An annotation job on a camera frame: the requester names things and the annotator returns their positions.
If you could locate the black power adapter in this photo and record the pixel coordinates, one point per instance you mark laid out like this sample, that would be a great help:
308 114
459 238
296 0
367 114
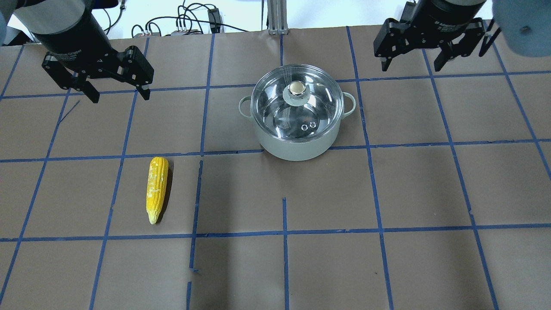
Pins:
215 20

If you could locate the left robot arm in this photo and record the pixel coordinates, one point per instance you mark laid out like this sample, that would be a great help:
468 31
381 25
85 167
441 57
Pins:
24 9

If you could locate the aluminium frame post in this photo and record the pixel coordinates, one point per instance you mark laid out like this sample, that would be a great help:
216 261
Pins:
277 17

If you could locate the yellow corn cob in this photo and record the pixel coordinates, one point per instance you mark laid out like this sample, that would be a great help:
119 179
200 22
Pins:
156 187

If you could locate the pale green cooking pot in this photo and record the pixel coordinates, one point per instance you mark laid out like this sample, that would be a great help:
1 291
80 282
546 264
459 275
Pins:
295 151

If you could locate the glass pot lid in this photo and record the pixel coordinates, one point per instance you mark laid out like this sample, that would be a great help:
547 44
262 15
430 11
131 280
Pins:
297 103

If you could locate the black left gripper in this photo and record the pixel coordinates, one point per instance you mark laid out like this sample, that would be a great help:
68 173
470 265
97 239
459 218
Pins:
69 32

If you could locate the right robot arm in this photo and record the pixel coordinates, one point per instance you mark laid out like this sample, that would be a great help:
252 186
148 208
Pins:
525 25

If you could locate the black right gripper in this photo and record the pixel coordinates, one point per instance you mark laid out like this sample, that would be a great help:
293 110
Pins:
452 13

